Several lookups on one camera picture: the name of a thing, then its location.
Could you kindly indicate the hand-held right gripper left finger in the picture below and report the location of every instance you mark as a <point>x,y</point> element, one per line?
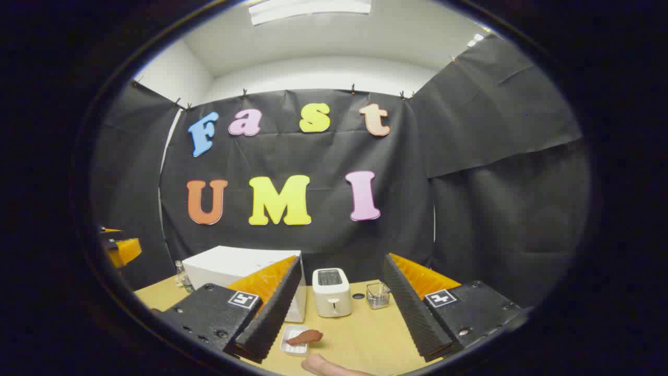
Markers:
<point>271,313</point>

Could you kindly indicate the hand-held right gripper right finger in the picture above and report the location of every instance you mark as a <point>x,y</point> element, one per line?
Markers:
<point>412,313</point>

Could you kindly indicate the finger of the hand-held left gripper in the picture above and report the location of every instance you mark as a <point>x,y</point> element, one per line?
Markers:
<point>125,251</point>

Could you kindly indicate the brown chicken leg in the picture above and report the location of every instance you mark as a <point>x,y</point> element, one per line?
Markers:
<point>305,337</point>

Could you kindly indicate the white microwave oven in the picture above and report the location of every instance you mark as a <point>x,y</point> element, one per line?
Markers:
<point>229,263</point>

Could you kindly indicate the white rectangular tray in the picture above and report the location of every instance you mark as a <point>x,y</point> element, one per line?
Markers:
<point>292,349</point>

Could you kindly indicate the cream toaster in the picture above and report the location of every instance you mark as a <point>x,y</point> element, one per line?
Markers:
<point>331,297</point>

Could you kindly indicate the clear plastic water bottle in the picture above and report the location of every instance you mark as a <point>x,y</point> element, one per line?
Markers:
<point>183,279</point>

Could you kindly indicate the black backdrop cloth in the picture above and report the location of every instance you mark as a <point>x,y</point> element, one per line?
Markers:
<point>323,156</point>

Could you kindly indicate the small ceiling light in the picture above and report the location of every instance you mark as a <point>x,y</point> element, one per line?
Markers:
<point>476,39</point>

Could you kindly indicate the ceiling light panel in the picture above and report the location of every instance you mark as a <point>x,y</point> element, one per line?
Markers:
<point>310,9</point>

